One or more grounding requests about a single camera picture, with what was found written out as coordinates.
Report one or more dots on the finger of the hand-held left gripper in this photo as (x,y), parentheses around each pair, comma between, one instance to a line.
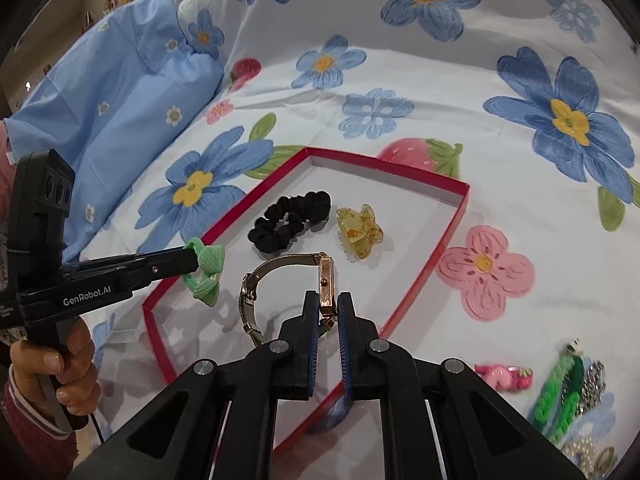
(170,262)

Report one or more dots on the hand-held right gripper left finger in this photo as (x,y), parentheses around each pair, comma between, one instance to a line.
(312,332)

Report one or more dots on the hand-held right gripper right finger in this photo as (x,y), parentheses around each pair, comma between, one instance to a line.
(345,332)

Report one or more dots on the rose gold wristwatch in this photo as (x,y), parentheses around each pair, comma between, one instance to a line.
(330,275)

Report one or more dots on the red cardboard box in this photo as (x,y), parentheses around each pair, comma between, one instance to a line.
(400,210)

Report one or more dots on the pink hair clip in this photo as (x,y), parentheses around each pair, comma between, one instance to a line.
(500,377)

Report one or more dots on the person's left forearm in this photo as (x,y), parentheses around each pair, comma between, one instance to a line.
(30,435)

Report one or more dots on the person's left hand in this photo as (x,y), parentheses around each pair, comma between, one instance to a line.
(45,360)

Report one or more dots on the yellow translucent hair claw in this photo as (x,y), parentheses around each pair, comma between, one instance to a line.
(357,232)

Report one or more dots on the black scrunchie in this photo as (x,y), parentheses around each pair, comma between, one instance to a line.
(270,230)

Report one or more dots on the light blue pillow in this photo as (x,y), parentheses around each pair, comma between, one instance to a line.
(125,110)

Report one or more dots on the green hair clip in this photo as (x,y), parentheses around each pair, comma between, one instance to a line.
(550,395)

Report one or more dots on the silver rhinestone ornament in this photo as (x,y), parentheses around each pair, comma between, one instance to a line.
(592,380)

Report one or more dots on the floral printed bedsheet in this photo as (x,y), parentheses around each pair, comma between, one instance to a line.
(450,85)

